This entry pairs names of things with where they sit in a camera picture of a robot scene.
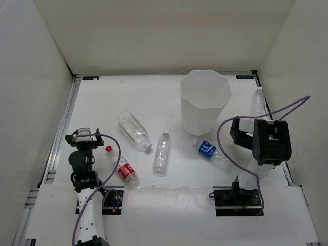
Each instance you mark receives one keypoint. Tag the red label red cap bottle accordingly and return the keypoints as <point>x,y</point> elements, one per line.
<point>123,168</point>

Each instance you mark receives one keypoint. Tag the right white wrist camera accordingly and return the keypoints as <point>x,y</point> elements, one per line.
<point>247,125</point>

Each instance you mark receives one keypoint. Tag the right blue corner sticker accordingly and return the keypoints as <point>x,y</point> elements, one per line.
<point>245,77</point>

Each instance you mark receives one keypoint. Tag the slim clear bottle grey cap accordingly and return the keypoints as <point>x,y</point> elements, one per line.
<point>162,153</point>

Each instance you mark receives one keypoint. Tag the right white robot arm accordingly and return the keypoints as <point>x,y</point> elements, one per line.
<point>270,145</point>

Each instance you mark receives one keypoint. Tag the left blue corner sticker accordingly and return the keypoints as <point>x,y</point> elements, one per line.
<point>90,78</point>

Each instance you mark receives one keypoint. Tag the white octagonal plastic bin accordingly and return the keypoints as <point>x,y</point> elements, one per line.
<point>204,94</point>

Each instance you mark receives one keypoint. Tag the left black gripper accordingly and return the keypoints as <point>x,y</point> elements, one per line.
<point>74,143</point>

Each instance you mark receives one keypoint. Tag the blue label clear bottle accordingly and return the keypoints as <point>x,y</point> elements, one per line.
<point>211,154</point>

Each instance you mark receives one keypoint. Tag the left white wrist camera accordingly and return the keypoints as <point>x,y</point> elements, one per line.
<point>82,135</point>

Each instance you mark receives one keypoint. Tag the aluminium table frame rail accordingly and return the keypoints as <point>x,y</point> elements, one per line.
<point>50,167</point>

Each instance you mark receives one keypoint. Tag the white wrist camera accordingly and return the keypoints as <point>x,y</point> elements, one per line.
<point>82,135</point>
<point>247,125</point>

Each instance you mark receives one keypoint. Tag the blue corner sticker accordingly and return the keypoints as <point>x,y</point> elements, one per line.
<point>90,78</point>
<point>245,77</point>

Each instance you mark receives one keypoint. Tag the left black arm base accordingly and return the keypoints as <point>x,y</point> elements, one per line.
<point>112,204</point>

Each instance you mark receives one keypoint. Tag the wide ribbed clear bottle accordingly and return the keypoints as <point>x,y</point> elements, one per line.
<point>134,130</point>

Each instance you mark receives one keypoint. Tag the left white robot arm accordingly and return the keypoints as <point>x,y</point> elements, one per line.
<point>88,229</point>

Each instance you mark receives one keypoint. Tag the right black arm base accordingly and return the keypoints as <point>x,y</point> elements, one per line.
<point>236,203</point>

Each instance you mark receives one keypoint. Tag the tall clear bottle white cap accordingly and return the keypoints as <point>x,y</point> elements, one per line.
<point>258,102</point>

